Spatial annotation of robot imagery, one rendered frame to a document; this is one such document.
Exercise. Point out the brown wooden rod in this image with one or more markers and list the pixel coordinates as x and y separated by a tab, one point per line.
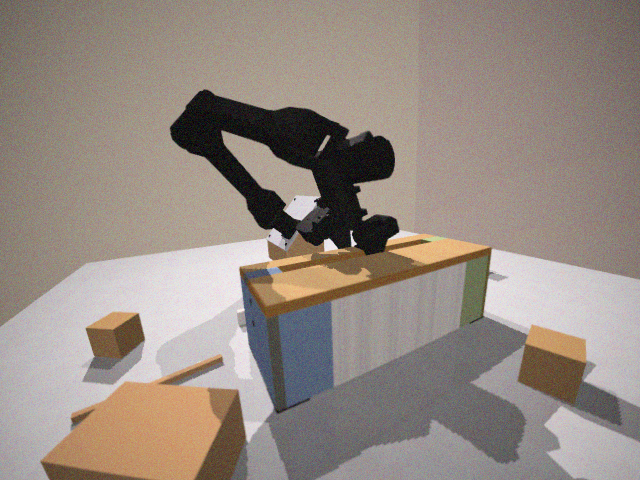
173	377

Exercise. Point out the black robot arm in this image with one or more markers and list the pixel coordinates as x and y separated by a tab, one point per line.
294	135

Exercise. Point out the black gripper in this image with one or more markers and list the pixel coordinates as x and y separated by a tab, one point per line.
370	235

